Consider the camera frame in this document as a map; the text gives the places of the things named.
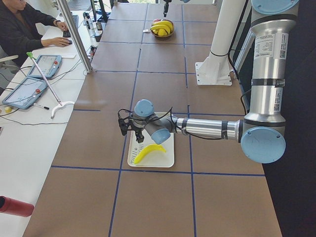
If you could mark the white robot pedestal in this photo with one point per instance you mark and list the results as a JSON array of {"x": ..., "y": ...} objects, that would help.
[{"x": 215, "y": 69}]

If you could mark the reacher grabber stick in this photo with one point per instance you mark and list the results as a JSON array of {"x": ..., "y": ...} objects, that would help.
[{"x": 60, "y": 103}]

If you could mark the red bottle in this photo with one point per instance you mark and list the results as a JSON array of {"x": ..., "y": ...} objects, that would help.
[{"x": 15, "y": 207}]

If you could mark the black marker pen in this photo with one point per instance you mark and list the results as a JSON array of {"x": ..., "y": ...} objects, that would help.
[{"x": 41, "y": 106}]

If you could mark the large yellow banana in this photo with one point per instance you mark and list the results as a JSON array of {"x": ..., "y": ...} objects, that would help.
[{"x": 164, "y": 24}]

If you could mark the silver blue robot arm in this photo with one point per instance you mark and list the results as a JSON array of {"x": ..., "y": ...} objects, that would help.
[{"x": 261, "y": 131}]

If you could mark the aluminium frame post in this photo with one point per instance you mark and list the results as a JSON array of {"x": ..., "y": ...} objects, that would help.
[{"x": 63, "y": 6}]

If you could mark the greenish yellow banana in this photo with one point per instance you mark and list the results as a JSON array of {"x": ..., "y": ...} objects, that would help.
[{"x": 145, "y": 151}]

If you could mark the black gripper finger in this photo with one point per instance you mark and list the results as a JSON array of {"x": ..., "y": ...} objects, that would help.
[
  {"x": 139, "y": 137},
  {"x": 166, "y": 7}
]

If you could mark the brown wicker basket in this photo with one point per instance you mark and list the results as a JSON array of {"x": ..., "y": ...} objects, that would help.
[{"x": 155, "y": 32}]

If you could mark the seated person in black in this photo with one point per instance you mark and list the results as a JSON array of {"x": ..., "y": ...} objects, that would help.
[{"x": 18, "y": 32}]

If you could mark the small yellow block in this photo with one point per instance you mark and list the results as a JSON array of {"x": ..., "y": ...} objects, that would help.
[{"x": 8, "y": 109}]

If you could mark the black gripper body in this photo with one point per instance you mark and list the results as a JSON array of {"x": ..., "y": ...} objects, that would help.
[{"x": 137, "y": 130}]

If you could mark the lower teach pendant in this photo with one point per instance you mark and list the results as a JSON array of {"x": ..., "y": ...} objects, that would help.
[{"x": 26, "y": 93}]

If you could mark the cream bear tray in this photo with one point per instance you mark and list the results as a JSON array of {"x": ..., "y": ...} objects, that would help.
[{"x": 168, "y": 153}]

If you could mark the upper teach pendant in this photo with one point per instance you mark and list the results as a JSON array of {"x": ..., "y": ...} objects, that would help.
[{"x": 49, "y": 65}]

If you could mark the teach pendant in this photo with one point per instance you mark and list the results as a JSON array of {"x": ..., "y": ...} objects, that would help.
[
  {"x": 49, "y": 65},
  {"x": 26, "y": 93}
]

